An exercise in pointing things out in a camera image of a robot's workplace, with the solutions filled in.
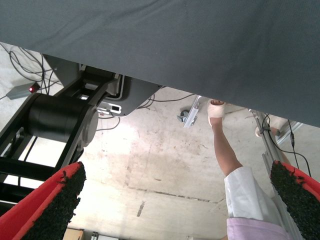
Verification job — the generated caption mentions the black floor cable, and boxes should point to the black floor cable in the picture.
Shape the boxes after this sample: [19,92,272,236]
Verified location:
[9,46,62,95]
[96,116,121,133]
[136,92,199,110]

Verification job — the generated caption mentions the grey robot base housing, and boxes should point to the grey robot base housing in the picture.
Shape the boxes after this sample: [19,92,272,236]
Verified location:
[41,53,165,118]

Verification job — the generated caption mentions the grey caster wheel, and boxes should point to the grey caster wheel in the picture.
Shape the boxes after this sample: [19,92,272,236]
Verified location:
[176,109,190,124]

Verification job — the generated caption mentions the black cable with inline plug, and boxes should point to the black cable with inline plug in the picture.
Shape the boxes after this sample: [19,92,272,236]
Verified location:
[287,119,313,179]

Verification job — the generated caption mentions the lilac garment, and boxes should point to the lilac garment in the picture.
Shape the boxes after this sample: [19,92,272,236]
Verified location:
[226,216,291,240]

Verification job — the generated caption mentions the short aluminium profile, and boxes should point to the short aluminium profile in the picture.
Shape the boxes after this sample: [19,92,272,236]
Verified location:
[276,121,305,145]
[183,94,203,129]

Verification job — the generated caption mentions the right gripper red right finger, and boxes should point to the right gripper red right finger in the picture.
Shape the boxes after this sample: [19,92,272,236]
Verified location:
[270,159,320,240]

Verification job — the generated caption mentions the grey power strip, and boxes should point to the grey power strip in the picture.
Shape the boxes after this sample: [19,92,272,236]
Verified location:
[6,83,42,102]

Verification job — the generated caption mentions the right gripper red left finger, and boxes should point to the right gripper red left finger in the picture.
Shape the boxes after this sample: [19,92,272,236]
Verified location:
[0,161,87,240]

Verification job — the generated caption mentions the brown cardboard box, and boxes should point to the brown cardboard box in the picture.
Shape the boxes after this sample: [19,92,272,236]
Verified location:
[62,228,85,240]

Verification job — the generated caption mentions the beige sandal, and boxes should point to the beige sandal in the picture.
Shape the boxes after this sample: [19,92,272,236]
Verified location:
[207,99,227,127]

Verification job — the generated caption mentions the black jointed robot frame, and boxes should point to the black jointed robot frame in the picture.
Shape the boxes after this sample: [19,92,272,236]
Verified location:
[0,65,121,216]

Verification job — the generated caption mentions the dark grey table cloth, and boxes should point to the dark grey table cloth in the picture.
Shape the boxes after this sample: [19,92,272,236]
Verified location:
[0,0,320,128]

